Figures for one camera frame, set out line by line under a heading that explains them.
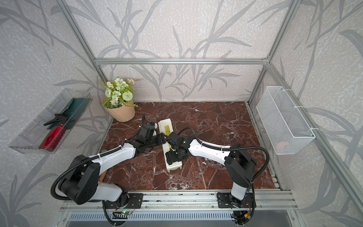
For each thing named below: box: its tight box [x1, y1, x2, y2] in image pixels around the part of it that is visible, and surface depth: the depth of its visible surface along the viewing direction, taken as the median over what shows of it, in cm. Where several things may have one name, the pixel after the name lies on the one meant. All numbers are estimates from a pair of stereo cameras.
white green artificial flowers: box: [98, 77, 139, 109], surface depth 90 cm
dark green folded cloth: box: [47, 97, 92, 130], surface depth 69 cm
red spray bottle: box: [38, 113, 70, 152], surface depth 61 cm
